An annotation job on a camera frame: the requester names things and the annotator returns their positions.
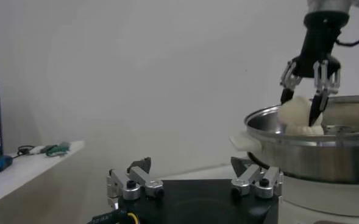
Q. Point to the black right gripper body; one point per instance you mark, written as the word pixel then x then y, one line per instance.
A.
pixel 319 45

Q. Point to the white electric cooker pot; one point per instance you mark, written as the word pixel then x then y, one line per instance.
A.
pixel 319 201

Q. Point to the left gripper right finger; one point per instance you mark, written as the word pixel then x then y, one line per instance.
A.
pixel 252 179

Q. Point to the white steamed baozi bun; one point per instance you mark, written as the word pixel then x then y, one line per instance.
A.
pixel 298 111

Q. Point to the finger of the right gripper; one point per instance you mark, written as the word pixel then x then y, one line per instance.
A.
pixel 287 94
pixel 317 106

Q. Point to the small white side table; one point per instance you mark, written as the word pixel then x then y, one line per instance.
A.
pixel 30 170

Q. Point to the small white desk device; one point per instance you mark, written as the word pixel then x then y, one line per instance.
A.
pixel 39 149

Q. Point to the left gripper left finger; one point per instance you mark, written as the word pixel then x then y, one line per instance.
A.
pixel 136 179

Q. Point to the perforated steel steamer basket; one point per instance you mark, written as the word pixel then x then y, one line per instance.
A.
pixel 319 161

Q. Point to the green circuit board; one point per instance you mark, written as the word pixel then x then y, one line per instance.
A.
pixel 58 149

